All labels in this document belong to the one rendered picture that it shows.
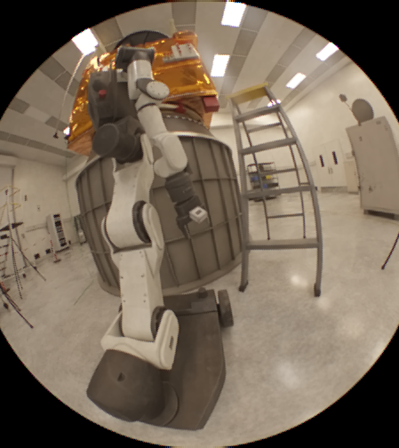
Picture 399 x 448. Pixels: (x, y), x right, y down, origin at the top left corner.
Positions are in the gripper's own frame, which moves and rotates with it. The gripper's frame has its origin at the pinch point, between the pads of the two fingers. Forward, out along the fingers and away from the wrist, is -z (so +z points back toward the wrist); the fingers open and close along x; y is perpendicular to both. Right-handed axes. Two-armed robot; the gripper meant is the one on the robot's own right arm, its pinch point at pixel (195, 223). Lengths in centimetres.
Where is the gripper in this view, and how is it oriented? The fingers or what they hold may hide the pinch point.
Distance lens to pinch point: 50.9
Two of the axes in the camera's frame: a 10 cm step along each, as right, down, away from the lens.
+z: -3.5, -8.3, -4.2
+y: -6.4, -1.2, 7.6
